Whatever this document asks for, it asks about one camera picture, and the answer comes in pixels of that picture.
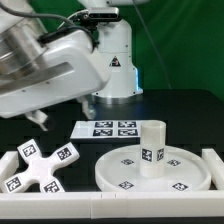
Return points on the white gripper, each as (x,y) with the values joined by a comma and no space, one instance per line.
(71,69)

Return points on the white cross-shaped table base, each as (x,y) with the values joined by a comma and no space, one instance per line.
(40,170)

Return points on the white round table top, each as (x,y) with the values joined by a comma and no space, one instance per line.
(119,170)

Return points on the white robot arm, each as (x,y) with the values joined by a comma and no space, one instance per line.
(25,34)

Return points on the white marker tag plate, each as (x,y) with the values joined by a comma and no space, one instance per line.
(106,129)

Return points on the white U-shaped obstacle fence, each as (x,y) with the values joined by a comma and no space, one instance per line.
(94,205)

